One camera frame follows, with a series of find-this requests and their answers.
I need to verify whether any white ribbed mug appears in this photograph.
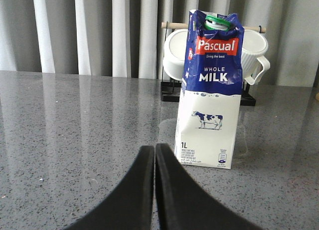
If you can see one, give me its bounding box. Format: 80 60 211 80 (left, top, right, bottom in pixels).
241 29 271 85

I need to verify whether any grey white curtain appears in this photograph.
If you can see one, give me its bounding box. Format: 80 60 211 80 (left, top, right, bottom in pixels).
0 0 319 87

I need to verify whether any black wire mug rack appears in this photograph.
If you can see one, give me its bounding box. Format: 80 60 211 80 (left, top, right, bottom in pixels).
160 21 256 106

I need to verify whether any blue white milk carton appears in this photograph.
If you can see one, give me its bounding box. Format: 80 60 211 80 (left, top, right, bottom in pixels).
174 10 244 169

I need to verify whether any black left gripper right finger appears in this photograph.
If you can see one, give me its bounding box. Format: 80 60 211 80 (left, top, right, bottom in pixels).
156 143 260 230

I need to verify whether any white smooth mug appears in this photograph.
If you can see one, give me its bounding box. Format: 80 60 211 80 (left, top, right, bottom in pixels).
163 29 188 81

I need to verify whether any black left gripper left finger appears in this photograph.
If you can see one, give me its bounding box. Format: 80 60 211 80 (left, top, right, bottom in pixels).
66 146 155 230

